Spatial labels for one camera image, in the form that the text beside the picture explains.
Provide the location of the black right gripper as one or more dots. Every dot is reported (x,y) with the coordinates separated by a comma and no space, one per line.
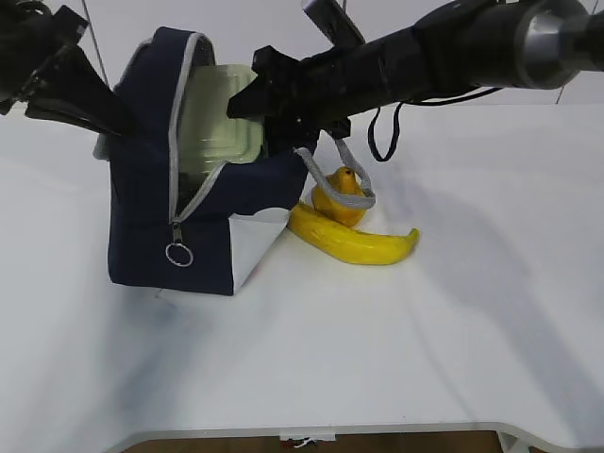
(298,98)

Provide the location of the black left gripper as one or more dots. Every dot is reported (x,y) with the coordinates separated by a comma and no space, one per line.
(42,64)

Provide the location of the glass container green lid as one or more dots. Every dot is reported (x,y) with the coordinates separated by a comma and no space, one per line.
(207,137)

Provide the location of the navy blue lunch bag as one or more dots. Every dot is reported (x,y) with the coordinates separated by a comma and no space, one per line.
(212,244)

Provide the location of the yellow banana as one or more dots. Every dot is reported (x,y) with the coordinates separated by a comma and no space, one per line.
(348,244)

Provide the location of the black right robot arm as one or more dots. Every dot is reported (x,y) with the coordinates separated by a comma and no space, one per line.
(460,51)

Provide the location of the white tag under table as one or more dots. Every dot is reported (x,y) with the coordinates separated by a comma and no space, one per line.
(300,438)

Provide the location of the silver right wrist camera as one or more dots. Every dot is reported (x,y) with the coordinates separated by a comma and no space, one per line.
(331,19)

